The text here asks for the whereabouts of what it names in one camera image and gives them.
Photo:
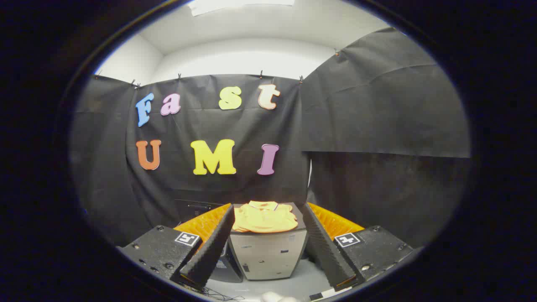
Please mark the black backdrop cloth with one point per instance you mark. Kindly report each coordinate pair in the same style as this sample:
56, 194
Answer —
209, 126

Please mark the grey cabinet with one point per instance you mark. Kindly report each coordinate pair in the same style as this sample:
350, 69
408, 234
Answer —
268, 256

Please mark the ceiling light panel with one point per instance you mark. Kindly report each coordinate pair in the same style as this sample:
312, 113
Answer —
239, 5

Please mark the orange polo shirt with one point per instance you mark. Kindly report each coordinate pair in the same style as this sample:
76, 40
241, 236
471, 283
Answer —
264, 220

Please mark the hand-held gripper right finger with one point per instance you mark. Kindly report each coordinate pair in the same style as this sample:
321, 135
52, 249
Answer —
325, 251

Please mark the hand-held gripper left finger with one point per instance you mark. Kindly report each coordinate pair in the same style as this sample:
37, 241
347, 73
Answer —
212, 251

